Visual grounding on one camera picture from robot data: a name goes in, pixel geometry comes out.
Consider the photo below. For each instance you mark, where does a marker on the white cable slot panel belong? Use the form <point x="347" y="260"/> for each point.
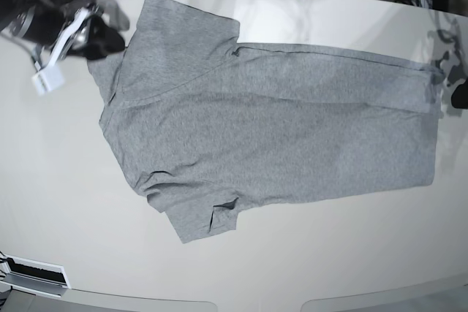
<point x="34" y="277"/>

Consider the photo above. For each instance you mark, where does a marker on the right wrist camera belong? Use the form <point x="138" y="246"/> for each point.
<point x="49" y="77"/>

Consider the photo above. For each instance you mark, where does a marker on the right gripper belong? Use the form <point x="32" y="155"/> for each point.
<point x="85" y="33"/>

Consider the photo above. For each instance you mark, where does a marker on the grey t-shirt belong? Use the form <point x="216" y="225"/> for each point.
<point x="205" y="127"/>

